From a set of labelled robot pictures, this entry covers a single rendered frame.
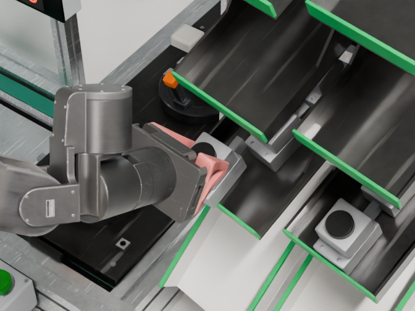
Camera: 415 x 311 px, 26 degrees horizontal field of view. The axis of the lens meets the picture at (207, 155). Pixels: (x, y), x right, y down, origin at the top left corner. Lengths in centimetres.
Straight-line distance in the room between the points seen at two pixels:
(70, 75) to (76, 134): 68
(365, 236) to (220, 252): 29
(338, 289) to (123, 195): 39
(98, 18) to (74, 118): 104
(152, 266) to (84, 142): 50
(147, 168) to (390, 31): 27
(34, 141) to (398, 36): 88
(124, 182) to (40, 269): 49
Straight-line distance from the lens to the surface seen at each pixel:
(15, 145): 154
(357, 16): 80
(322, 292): 116
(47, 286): 129
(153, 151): 90
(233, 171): 101
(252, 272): 118
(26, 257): 133
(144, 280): 128
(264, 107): 93
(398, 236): 102
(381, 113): 91
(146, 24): 183
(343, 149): 90
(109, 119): 82
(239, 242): 119
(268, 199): 105
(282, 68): 94
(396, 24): 79
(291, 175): 105
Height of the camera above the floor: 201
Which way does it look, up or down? 47 degrees down
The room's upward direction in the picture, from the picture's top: straight up
